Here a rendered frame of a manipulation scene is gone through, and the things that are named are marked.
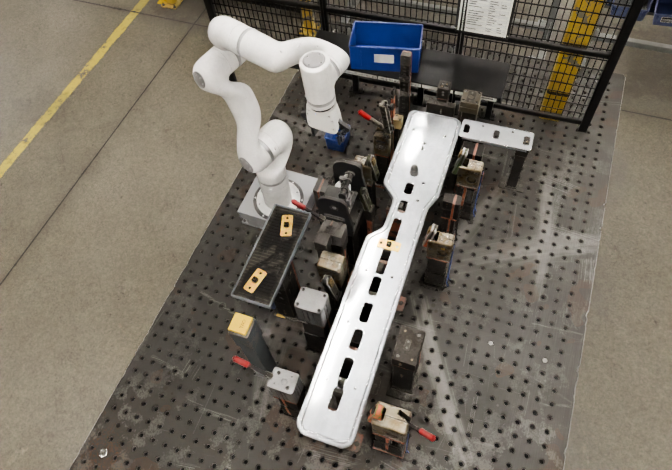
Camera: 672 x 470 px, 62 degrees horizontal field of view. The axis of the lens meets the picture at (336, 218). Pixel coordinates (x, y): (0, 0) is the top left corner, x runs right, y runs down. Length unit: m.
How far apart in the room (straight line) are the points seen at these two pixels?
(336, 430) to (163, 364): 0.82
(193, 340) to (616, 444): 1.94
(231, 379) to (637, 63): 3.37
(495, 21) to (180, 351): 1.83
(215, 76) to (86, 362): 1.91
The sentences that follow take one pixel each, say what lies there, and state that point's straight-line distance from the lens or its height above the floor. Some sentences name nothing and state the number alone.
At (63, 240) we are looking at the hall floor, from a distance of 3.75.
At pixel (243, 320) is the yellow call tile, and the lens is 1.81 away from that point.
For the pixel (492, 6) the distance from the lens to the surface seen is 2.49.
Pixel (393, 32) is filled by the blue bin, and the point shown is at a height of 1.11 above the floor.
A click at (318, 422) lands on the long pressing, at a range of 1.84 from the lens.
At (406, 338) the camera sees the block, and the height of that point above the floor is 1.03.
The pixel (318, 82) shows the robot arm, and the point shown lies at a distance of 1.56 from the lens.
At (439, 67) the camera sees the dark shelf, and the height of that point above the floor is 1.03.
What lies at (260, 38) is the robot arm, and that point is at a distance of 1.69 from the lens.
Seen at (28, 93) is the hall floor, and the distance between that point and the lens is 4.75.
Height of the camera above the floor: 2.79
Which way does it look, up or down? 57 degrees down
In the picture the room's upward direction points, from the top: 8 degrees counter-clockwise
